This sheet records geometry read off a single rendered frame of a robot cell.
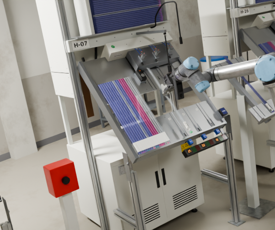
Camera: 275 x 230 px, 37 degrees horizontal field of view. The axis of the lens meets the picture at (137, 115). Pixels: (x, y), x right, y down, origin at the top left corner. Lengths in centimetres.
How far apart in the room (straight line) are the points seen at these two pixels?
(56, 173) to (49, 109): 334
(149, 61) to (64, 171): 92
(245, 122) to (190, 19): 458
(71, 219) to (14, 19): 342
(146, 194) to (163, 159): 25
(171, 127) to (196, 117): 20
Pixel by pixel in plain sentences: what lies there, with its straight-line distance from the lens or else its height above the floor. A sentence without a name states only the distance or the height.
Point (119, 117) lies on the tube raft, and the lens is 236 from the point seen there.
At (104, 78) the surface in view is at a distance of 252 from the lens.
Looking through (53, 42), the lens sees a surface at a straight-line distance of 284.
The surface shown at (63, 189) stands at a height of 66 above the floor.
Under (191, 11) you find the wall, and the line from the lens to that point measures 731.
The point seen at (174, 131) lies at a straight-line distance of 245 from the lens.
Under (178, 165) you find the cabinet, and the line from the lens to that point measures 287.
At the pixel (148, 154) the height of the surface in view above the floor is 72.
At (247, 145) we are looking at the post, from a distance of 292.
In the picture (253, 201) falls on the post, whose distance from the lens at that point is 309.
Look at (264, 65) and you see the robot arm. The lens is 206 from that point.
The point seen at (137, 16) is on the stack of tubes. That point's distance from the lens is 275.
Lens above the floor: 149
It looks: 14 degrees down
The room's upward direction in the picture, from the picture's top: 9 degrees counter-clockwise
